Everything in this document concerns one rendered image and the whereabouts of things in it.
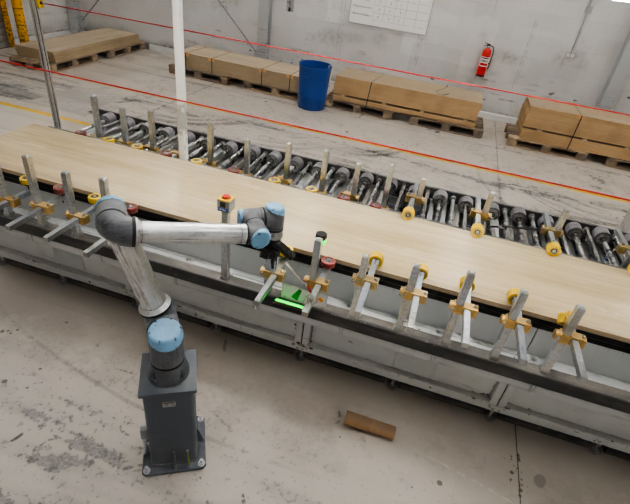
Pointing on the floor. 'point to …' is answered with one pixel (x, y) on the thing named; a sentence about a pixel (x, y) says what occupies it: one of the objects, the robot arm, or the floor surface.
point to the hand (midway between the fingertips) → (274, 271)
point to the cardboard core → (370, 425)
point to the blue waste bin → (313, 84)
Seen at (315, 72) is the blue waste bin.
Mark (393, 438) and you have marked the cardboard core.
